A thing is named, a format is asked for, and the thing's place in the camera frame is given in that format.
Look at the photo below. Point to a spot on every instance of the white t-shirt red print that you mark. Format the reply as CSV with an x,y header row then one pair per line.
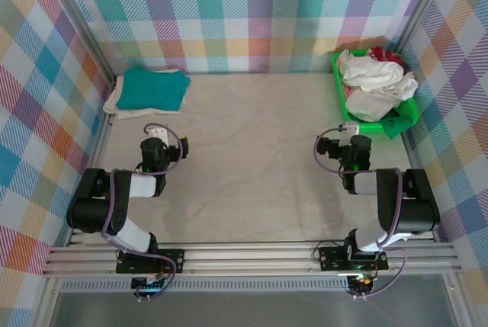
x,y
373,79

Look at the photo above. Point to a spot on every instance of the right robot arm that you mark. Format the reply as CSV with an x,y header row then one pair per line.
x,y
415,212

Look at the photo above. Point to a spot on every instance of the cream folded t-shirt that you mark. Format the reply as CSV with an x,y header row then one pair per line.
x,y
129,113

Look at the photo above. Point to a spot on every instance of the dark green t-shirt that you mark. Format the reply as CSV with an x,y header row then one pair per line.
x,y
396,125

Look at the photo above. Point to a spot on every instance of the green plastic basket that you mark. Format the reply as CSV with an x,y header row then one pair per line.
x,y
406,108

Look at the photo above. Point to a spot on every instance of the teal folded t-shirt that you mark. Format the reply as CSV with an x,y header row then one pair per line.
x,y
148,88

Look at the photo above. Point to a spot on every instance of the right controller board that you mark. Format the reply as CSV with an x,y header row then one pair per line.
x,y
360,283

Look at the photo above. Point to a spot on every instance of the controller board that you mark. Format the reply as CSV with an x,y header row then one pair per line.
x,y
146,285
360,283

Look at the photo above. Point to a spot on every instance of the left controller board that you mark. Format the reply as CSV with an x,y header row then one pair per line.
x,y
146,285

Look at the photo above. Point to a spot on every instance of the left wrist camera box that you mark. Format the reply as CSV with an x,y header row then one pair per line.
x,y
156,132

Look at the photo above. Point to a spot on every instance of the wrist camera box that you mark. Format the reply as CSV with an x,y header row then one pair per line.
x,y
350,128
156,132

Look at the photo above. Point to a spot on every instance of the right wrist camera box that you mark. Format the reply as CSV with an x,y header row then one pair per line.
x,y
350,128

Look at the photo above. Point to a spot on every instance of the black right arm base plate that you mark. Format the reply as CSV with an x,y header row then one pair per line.
x,y
331,258

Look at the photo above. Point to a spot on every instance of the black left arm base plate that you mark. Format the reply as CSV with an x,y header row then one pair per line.
x,y
175,260

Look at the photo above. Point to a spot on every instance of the aluminium frame crossbar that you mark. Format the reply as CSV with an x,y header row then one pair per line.
x,y
248,260

